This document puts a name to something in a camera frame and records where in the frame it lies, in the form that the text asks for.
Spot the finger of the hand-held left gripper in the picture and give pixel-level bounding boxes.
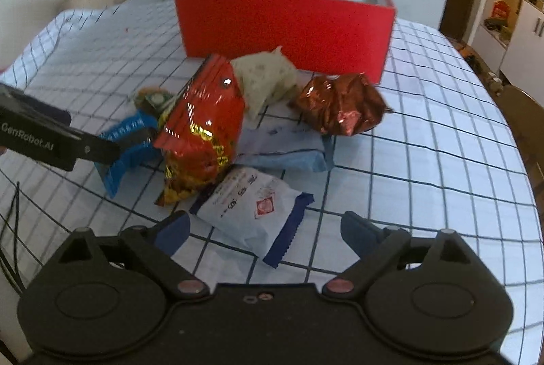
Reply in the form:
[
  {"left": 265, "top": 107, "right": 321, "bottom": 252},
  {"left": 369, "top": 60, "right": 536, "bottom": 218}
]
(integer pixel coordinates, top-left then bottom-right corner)
[{"left": 74, "top": 128, "right": 159, "bottom": 162}]

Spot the red snack bag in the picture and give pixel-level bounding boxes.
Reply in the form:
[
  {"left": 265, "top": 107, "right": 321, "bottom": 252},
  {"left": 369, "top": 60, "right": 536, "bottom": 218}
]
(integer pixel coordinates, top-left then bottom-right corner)
[{"left": 154, "top": 54, "right": 247, "bottom": 208}]

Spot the white low cabinet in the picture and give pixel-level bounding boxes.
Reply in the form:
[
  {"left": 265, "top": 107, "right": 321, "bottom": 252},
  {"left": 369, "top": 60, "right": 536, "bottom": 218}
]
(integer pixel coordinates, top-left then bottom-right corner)
[{"left": 467, "top": 16, "right": 511, "bottom": 64}]

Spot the beige snack bag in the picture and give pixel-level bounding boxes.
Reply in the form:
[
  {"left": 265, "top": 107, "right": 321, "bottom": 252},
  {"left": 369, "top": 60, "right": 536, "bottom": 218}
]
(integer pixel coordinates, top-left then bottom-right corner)
[{"left": 229, "top": 46, "right": 299, "bottom": 123}]

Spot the red cardboard box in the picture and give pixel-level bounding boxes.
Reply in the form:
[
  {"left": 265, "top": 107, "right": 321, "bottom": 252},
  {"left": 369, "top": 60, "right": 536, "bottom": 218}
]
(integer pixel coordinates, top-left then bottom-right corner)
[{"left": 173, "top": 0, "right": 398, "bottom": 85}]

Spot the light blue snack packet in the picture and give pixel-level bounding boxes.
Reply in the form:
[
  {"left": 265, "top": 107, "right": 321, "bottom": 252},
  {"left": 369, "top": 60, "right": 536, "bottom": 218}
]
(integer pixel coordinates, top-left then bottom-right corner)
[{"left": 236, "top": 116, "right": 336, "bottom": 173}]

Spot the green snack packet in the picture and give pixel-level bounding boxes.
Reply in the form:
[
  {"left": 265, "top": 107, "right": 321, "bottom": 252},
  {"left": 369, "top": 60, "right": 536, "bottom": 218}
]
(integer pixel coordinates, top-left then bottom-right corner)
[{"left": 135, "top": 88, "right": 175, "bottom": 121}]

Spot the white storage cabinet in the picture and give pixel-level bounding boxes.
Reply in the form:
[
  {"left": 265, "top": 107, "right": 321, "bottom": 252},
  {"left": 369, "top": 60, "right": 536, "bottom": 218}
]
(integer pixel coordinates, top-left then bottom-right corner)
[{"left": 499, "top": 0, "right": 544, "bottom": 89}]

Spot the white blue-edged snack packet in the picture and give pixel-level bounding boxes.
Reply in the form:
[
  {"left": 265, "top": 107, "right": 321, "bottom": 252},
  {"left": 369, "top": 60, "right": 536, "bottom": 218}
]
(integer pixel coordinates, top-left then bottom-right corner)
[{"left": 189, "top": 165, "right": 315, "bottom": 268}]

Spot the checkered tablecloth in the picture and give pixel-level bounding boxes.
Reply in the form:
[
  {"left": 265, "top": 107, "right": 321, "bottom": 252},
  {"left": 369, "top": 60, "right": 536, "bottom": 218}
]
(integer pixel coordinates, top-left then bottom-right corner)
[{"left": 0, "top": 0, "right": 540, "bottom": 365}]

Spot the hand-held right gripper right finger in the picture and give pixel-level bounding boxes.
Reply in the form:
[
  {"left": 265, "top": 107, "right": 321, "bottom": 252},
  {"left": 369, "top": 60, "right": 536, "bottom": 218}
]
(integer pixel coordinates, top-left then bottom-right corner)
[{"left": 321, "top": 211, "right": 485, "bottom": 300}]

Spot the brown foil snack bag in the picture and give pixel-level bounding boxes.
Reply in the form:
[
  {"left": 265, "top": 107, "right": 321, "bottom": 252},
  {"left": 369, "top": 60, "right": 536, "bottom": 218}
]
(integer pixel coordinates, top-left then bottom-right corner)
[{"left": 289, "top": 72, "right": 394, "bottom": 137}]

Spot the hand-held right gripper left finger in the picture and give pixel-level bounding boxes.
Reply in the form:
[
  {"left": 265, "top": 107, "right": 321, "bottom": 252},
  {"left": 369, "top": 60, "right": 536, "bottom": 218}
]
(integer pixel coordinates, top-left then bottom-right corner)
[{"left": 47, "top": 211, "right": 211, "bottom": 300}]

